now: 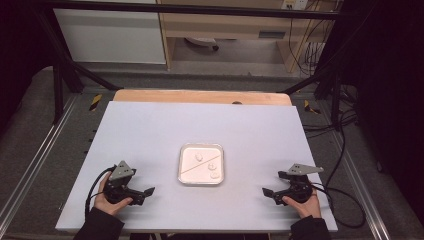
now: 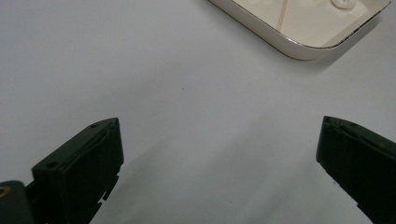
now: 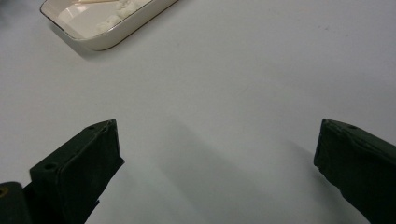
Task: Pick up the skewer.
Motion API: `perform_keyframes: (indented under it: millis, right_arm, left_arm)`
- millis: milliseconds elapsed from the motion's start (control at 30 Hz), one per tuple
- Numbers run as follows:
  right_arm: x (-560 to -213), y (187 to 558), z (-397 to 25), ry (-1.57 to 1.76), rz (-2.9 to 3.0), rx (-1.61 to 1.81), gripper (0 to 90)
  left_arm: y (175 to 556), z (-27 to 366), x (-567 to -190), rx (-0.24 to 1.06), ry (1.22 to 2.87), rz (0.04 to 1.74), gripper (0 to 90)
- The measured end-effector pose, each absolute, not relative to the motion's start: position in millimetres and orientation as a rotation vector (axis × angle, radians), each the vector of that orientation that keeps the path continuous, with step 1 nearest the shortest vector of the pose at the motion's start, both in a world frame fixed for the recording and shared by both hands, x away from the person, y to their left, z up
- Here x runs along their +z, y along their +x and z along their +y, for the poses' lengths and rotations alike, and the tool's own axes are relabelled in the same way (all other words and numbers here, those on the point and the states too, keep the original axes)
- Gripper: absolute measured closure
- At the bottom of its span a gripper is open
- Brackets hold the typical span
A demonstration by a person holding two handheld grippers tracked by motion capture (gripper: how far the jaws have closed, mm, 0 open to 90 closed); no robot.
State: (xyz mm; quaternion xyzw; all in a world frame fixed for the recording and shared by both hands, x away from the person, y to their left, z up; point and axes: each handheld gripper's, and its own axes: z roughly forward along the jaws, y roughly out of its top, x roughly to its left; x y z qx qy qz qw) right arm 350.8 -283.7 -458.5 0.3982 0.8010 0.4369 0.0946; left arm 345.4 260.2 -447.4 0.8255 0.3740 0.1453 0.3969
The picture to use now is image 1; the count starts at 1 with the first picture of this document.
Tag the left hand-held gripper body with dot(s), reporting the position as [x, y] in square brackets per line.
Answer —
[116, 191]

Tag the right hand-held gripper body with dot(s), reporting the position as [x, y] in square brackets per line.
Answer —
[300, 191]

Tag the white square plastic tray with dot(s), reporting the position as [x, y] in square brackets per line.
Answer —
[186, 178]

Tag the long thin cotton swab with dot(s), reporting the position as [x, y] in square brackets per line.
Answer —
[201, 164]

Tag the small pale round lump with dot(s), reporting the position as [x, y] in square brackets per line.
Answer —
[212, 166]
[199, 156]
[215, 175]

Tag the person's left hand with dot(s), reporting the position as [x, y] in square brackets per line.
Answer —
[108, 206]

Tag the person's right hand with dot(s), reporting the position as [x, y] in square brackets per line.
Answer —
[308, 209]

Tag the white board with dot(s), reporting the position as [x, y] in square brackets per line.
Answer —
[150, 133]

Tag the yellow black tape strip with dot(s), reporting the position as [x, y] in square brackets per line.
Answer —
[310, 107]
[95, 102]

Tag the wooden table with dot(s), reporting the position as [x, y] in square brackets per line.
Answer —
[186, 96]

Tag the black curtain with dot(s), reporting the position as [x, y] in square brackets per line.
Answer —
[390, 83]
[20, 50]

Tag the white cabinet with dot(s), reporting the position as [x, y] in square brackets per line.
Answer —
[110, 36]

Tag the chair base with caster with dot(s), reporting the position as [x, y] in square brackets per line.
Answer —
[201, 41]

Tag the light wooden desk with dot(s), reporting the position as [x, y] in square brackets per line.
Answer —
[216, 25]

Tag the aluminium rail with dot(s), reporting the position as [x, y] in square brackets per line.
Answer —
[360, 186]
[43, 146]

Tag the black metal frame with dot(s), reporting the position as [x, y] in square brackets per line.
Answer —
[233, 11]

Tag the white wall socket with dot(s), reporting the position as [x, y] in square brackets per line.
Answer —
[295, 4]

